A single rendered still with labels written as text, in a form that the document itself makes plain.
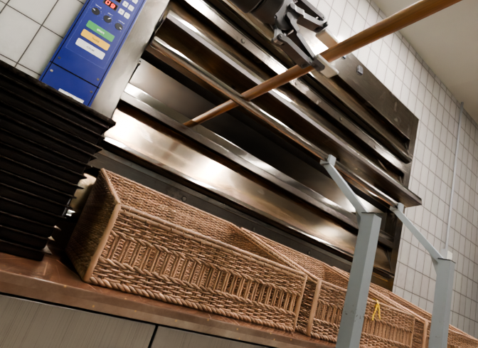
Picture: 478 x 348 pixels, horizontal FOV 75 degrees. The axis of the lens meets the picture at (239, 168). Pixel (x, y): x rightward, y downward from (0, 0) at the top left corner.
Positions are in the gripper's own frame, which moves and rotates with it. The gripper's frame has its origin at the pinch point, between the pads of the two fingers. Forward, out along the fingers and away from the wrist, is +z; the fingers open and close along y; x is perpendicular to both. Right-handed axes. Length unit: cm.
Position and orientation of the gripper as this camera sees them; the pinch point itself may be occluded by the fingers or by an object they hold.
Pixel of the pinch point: (328, 55)
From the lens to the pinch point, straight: 77.3
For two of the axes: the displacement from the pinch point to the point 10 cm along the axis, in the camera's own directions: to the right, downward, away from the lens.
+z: 7.8, 4.2, 4.6
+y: -3.1, 9.0, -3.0
